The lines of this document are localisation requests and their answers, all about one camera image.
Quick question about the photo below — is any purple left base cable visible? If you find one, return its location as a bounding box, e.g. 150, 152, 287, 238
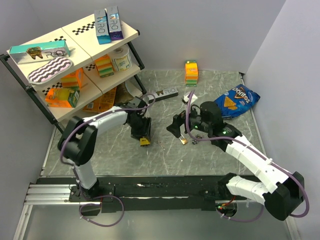
78, 194, 125, 228

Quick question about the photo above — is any sponge pack on table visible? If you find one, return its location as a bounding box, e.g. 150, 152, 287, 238
185, 60, 199, 87

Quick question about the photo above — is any small brass padlock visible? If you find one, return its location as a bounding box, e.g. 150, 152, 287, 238
178, 134, 188, 145

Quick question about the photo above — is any blue Doritos chip bag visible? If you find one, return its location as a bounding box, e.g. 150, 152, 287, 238
214, 84, 261, 119

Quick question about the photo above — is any left aluminium extrusion rail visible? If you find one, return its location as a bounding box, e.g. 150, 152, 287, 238
24, 184, 75, 205

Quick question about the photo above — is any yellow black padlock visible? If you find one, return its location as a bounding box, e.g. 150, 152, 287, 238
139, 137, 151, 147

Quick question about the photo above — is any blue toothpaste box standing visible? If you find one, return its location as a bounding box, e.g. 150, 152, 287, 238
94, 9, 112, 45

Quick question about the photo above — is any teal toothpaste box lying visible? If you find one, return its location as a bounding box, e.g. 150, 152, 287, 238
8, 40, 70, 64

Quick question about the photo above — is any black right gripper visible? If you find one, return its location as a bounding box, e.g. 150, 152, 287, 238
166, 102, 212, 138

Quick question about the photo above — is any beige black shelf rack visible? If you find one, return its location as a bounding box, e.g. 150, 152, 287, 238
0, 14, 147, 132

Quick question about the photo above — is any brown pouch bottom shelf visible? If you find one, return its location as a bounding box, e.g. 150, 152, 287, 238
114, 82, 134, 106

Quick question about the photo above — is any toilet paper roll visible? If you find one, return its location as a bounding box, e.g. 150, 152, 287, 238
108, 45, 132, 72

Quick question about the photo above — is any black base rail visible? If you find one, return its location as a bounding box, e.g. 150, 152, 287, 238
69, 175, 233, 213

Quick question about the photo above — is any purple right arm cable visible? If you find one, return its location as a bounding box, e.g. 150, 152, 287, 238
185, 90, 310, 218

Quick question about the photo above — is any purple toothpaste box standing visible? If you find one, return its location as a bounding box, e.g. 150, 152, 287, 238
106, 6, 124, 41

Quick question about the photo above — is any orange box bottom shelf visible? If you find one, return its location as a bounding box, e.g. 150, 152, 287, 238
82, 87, 117, 113

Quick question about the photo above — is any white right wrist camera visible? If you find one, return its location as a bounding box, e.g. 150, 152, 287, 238
182, 91, 198, 104

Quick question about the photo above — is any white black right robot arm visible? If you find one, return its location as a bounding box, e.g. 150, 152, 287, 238
166, 101, 307, 221

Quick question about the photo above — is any sponge pack middle shelf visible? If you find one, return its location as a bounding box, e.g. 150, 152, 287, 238
94, 54, 114, 78

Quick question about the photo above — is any orange green snack box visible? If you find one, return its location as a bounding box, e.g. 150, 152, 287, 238
45, 87, 80, 108

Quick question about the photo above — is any orange sponge pack left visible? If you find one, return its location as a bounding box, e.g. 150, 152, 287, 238
60, 67, 84, 88

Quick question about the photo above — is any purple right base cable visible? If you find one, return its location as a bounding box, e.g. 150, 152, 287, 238
216, 199, 265, 224

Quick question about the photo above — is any silver toothpaste box on table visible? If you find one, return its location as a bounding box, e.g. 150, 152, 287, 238
147, 87, 179, 104

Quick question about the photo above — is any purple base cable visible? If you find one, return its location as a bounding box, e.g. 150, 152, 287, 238
216, 199, 265, 224
78, 194, 125, 228

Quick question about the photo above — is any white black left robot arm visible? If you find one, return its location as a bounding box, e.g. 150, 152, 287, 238
57, 97, 154, 201

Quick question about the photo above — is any pink grey striped sponge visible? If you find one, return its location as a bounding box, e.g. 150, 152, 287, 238
27, 56, 73, 85

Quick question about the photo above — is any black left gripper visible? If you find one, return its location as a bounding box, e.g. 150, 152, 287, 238
128, 115, 152, 142

